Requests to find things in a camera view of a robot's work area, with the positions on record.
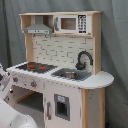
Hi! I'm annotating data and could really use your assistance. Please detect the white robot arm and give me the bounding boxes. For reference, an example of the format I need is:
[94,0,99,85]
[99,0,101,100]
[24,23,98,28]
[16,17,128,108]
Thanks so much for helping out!
[0,63,38,128]

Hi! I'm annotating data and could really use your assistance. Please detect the wooden toy kitchen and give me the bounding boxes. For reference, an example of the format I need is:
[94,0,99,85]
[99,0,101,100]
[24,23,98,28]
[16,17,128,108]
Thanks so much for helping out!
[8,11,114,128]

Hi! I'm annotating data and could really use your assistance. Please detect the grey toy sink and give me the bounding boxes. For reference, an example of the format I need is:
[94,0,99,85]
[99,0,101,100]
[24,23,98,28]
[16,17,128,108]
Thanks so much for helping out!
[52,68,92,81]

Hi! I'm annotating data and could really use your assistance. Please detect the black toy faucet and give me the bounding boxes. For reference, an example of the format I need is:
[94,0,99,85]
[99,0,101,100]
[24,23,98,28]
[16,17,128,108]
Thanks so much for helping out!
[76,51,93,70]

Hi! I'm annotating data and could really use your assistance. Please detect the black toy stovetop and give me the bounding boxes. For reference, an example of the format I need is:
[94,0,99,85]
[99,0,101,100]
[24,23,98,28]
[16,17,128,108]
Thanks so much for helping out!
[18,62,55,73]

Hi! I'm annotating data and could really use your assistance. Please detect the right red stove knob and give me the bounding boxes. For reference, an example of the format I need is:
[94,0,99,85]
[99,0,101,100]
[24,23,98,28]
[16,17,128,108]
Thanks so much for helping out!
[31,81,37,88]

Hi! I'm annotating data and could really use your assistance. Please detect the white fridge door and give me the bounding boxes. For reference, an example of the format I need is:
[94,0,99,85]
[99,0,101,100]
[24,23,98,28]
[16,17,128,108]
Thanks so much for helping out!
[44,82,82,128]

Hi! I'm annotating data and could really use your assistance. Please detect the toy microwave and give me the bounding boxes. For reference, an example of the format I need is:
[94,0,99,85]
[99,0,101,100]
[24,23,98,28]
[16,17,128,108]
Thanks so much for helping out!
[54,15,91,34]

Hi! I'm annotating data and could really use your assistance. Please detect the grey range hood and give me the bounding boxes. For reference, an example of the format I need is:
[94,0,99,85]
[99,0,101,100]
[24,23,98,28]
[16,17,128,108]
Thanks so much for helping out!
[24,16,52,34]

